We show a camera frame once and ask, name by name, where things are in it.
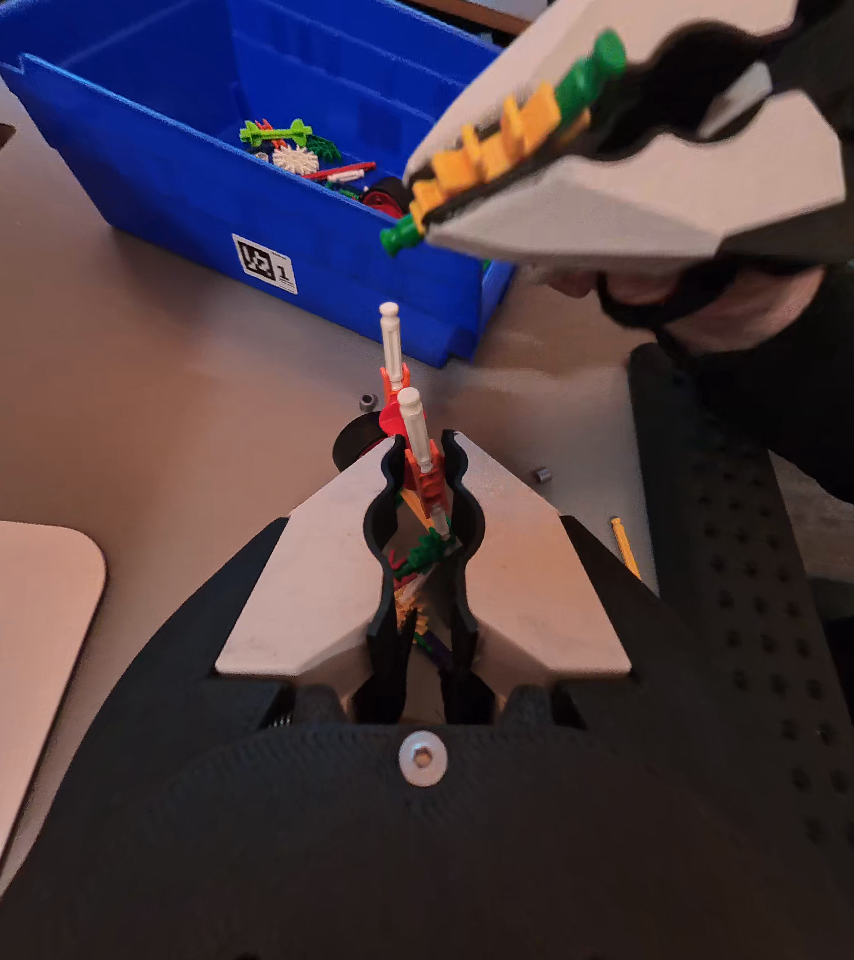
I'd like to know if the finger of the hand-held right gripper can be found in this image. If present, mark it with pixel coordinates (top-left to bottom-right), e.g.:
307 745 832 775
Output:
425 60 850 261
404 0 801 185

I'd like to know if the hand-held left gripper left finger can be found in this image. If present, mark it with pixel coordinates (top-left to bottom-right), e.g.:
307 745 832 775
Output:
215 435 407 724

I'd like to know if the colourful toy construction car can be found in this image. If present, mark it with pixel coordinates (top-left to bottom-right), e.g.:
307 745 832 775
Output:
333 302 488 680

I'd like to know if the blue bin with white tag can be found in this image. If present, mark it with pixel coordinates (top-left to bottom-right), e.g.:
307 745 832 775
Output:
0 0 517 369

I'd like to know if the yellow plastic rod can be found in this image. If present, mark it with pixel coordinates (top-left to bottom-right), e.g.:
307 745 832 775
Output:
610 517 643 580

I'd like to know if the yellow connector green rod piece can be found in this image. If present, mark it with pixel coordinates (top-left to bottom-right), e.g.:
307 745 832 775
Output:
380 30 628 258

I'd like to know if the white document stand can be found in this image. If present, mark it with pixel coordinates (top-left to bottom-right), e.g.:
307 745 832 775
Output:
0 516 108 939

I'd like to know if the pile of toy construction pieces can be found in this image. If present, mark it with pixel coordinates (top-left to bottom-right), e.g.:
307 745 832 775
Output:
239 118 413 219

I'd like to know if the person's right forearm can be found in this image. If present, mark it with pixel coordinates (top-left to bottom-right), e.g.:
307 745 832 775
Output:
655 262 854 526

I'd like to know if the red black toy wheel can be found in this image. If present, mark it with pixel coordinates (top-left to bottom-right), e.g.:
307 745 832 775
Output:
361 178 415 220

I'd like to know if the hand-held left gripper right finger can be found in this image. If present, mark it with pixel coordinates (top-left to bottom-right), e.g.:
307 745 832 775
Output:
438 429 634 724

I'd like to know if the person's right hand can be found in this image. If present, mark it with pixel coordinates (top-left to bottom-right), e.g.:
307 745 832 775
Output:
539 258 827 355

